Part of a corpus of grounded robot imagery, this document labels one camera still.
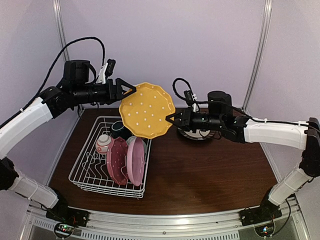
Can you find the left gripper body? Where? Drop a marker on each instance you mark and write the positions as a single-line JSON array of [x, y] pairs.
[[111, 96]]

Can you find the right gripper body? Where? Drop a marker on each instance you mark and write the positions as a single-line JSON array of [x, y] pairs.
[[189, 122]]

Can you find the black rimmed cream plate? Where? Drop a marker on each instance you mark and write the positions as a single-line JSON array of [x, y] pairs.
[[199, 135]]

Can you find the yellow polka dot plate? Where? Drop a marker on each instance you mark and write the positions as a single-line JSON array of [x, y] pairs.
[[144, 112]]

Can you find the dark pink polka dot plate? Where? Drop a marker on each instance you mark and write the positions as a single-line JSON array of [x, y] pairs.
[[116, 161]]

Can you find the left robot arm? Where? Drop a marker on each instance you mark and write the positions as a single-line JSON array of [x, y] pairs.
[[80, 84]]

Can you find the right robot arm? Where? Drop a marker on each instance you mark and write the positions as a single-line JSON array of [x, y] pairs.
[[235, 125]]

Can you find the dark green mug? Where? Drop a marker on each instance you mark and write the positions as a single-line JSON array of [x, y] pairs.
[[118, 129]]

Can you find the light blue bowl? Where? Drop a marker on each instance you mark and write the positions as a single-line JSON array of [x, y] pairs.
[[130, 139]]

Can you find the white bowl red pattern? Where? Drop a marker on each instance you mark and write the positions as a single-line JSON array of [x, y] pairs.
[[102, 143]]

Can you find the light pink plate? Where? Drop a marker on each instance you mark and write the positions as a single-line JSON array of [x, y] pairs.
[[135, 161]]

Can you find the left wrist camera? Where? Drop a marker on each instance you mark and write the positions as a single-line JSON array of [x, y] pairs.
[[106, 71]]

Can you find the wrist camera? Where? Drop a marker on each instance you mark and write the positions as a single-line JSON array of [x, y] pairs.
[[190, 99], [106, 71]]

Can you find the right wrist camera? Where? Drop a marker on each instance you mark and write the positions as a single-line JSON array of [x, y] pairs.
[[190, 99]]

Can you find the white wire dish rack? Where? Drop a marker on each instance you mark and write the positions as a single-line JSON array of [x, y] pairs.
[[90, 173]]

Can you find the left aluminium frame post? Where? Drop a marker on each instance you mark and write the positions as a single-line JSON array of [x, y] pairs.
[[59, 22]]

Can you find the aluminium frame post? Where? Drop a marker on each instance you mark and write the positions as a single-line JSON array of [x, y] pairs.
[[59, 22], [263, 36]]

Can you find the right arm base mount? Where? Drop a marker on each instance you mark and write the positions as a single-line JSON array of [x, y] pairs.
[[266, 211]]

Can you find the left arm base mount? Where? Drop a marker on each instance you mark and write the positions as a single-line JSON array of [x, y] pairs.
[[63, 213]]

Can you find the right aluminium frame post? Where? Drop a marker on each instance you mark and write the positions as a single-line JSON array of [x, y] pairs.
[[263, 36]]

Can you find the aluminium front rail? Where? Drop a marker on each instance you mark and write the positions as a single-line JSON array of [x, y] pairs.
[[225, 225]]

